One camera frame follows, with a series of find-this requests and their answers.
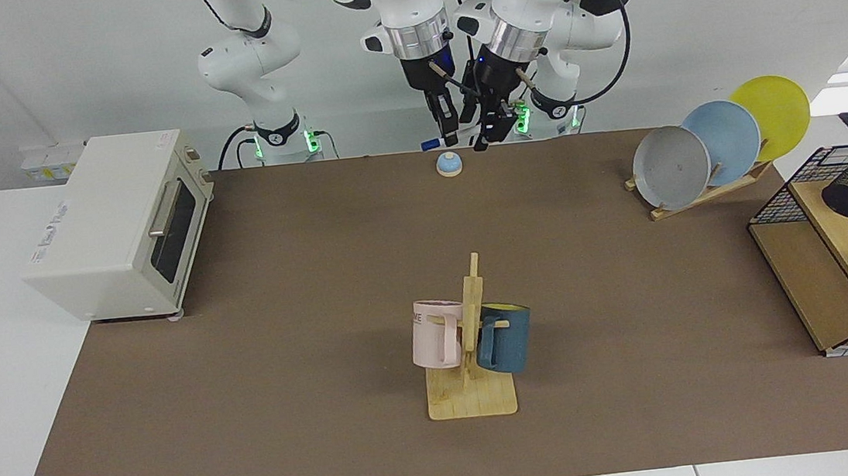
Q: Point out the blue and white marker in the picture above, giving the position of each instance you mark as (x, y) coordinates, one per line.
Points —
(429, 145)

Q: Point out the small blue round bell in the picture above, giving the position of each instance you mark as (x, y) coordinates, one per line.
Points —
(449, 164)

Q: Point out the grey plate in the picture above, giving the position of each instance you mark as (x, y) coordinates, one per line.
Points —
(670, 168)

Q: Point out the dark teal mug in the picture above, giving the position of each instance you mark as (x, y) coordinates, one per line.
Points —
(512, 342)

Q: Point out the pink mug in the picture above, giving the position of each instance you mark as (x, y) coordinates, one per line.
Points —
(427, 339)

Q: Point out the wooden plate rack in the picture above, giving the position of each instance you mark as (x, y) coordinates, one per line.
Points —
(700, 200)

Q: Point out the light blue plate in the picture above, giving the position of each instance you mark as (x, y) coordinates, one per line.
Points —
(729, 138)

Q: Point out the wooden cup stand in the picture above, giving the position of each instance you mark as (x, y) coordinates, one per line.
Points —
(471, 401)

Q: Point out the yellow plate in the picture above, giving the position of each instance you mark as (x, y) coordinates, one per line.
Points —
(782, 118)

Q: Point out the brown table cloth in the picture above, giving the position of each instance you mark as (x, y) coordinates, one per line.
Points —
(294, 421)

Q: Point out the pale toaster oven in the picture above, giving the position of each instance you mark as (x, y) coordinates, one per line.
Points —
(103, 222)

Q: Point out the white socket box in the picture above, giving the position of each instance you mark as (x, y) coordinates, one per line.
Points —
(43, 162)

